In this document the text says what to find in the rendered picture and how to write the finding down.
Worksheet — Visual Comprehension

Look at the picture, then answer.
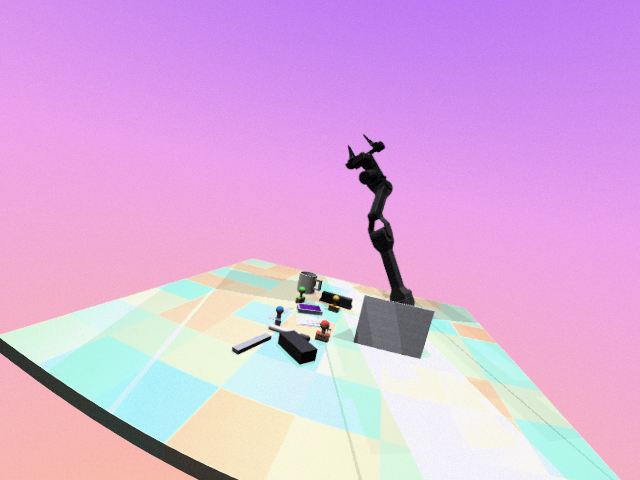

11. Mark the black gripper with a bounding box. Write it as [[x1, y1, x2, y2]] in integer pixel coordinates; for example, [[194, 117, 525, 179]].
[[346, 134, 385, 171]]

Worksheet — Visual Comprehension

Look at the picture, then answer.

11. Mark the dark grey mug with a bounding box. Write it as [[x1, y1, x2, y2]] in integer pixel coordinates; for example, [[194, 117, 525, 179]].
[[297, 271, 323, 294]]

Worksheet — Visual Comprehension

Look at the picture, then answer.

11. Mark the red-knobbed rubber stamp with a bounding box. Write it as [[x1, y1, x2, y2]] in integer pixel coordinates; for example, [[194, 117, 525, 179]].
[[315, 320, 330, 343]]

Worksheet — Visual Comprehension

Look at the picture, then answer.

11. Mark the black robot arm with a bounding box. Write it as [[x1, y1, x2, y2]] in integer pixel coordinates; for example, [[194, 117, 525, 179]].
[[352, 152, 415, 306]]

